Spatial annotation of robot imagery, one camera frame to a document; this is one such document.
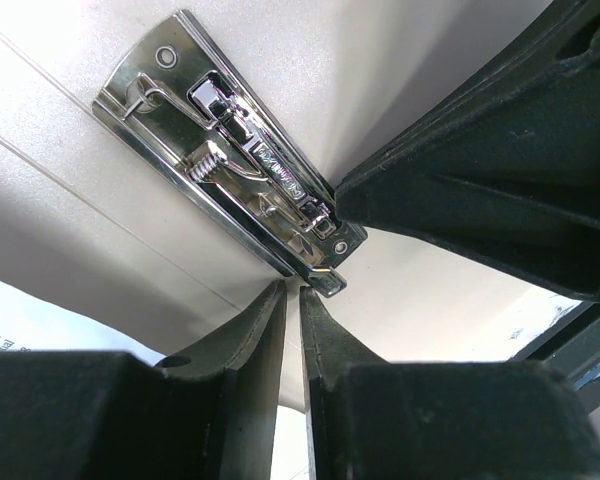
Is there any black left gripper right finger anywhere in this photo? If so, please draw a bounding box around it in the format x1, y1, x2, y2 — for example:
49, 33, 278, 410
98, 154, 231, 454
299, 287, 600, 479

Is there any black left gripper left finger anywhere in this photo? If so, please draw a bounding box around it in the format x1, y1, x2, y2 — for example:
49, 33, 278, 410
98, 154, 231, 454
0, 281, 287, 479

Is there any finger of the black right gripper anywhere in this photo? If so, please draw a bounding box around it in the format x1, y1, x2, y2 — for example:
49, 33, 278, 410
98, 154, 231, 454
336, 1, 600, 303

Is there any printed white paper sheet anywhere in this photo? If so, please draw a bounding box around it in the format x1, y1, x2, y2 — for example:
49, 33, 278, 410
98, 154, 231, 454
0, 281, 165, 365

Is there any beige paper folder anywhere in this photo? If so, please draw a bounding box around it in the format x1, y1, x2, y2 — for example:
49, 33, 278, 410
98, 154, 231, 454
0, 0, 576, 416

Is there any chrome folder clip mechanism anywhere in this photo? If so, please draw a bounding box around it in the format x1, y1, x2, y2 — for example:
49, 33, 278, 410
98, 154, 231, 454
92, 10, 367, 297

